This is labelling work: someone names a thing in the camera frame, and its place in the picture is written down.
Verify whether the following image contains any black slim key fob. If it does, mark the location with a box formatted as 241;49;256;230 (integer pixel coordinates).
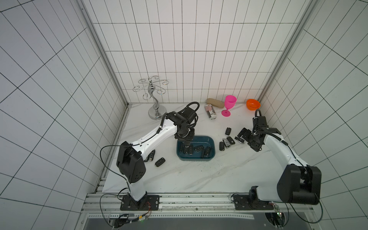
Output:
225;127;232;136

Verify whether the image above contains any silver Mercedes key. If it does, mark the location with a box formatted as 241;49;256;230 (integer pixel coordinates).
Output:
227;136;235;145

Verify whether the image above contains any silver BMW smart key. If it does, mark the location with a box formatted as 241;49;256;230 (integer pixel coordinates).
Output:
222;139;231;148

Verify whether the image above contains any black silver flip key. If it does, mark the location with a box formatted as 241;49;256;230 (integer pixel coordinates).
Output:
149;150;156;162

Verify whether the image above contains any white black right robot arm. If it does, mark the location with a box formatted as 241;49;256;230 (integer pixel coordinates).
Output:
236;115;322;205

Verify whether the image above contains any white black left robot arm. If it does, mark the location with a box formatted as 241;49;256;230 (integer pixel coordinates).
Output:
117;102;200;202

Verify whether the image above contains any teal storage box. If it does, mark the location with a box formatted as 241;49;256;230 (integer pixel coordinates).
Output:
176;136;216;162

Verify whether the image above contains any black VW key fob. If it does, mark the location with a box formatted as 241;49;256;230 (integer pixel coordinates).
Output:
219;141;225;151

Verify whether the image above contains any orange plastic bowl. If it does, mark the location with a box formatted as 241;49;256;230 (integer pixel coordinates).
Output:
246;99;261;111

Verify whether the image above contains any silver chrome cup stand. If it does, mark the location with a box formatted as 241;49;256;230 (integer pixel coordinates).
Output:
133;75;169;120

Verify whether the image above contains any flag print can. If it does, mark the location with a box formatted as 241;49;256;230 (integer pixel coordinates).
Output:
204;104;217;120

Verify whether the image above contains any pink plastic goblet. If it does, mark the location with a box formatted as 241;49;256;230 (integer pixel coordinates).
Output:
221;95;237;117

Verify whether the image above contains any tan bread roll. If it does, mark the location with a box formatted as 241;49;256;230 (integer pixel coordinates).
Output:
206;98;225;108

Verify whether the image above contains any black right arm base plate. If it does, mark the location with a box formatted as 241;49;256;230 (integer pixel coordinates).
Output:
230;194;274;211

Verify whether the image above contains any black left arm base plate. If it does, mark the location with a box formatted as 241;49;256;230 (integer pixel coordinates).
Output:
120;194;160;211

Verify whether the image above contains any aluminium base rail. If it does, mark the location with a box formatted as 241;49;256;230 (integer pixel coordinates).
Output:
81;193;314;218

